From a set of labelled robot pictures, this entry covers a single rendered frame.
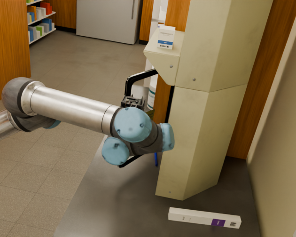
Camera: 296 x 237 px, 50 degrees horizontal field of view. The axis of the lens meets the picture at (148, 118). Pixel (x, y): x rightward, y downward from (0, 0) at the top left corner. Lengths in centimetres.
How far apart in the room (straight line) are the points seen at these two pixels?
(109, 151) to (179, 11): 70
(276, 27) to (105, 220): 97
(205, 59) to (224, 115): 26
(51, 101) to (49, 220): 169
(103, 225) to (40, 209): 141
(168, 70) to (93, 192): 56
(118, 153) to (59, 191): 183
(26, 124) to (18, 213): 154
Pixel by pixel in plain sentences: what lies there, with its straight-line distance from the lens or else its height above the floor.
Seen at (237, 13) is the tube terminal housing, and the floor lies 165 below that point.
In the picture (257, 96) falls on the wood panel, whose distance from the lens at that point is 145.
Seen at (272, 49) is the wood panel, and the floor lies 149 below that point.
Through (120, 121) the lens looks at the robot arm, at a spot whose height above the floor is 145.
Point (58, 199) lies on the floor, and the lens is 259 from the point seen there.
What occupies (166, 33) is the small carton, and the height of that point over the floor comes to 156.
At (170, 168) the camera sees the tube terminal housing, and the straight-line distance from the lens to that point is 118.
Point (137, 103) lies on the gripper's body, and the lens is 101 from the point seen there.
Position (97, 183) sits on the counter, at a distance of 130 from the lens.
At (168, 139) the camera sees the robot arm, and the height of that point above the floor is 137.
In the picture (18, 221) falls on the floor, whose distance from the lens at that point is 248.
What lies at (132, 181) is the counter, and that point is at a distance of 132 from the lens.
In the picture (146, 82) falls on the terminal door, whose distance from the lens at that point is 118.
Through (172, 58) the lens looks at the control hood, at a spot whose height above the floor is 150.
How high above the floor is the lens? 181
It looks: 30 degrees down
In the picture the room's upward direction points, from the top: 8 degrees clockwise
